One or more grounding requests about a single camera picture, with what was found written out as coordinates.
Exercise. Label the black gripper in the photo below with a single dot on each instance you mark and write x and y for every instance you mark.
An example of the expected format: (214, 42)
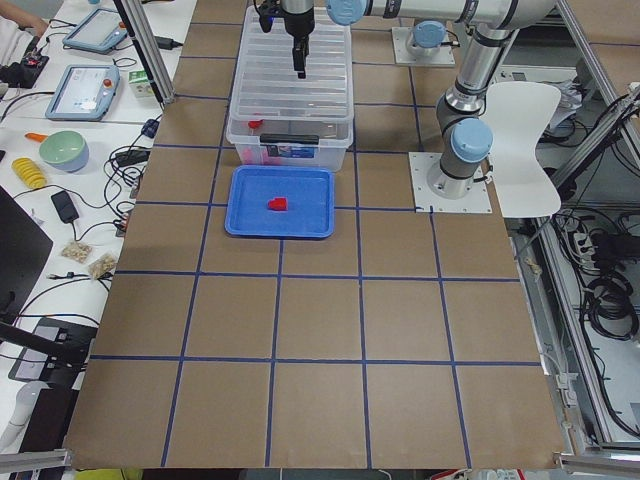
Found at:
(298, 26)

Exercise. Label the red block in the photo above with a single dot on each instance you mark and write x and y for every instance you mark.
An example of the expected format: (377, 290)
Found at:
(278, 204)
(255, 124)

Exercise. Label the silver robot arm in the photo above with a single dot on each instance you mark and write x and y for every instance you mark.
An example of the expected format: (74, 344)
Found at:
(427, 34)
(467, 139)

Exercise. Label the clear plastic storage box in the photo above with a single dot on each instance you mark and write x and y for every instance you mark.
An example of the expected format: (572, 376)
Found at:
(334, 140)

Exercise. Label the blue plastic tray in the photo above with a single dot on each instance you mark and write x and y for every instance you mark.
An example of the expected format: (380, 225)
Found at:
(311, 200)

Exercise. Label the green white carton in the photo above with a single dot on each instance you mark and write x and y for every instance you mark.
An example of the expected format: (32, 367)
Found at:
(139, 84)

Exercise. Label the teach pendant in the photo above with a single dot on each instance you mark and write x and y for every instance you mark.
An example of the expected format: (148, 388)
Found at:
(100, 32)
(84, 93)

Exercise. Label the white chair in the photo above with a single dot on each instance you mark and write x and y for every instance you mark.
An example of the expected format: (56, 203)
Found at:
(518, 112)

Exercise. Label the green bowl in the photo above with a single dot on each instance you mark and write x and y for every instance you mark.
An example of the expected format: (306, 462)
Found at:
(67, 151)

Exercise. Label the toy carrot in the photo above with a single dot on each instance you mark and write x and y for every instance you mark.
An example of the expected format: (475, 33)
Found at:
(36, 137)

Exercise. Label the black power adapter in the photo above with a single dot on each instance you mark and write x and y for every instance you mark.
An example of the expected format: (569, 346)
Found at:
(64, 207)

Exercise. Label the yellow toy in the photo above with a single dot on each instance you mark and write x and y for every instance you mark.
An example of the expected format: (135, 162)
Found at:
(29, 173)

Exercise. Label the black box latch handle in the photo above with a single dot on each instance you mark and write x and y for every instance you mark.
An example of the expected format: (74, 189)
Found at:
(304, 139)

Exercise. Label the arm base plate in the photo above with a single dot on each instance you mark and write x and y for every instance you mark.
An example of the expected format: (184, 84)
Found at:
(435, 192)
(408, 52)

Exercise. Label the aluminium frame post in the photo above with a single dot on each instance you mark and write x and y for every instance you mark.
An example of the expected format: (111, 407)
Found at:
(140, 32)

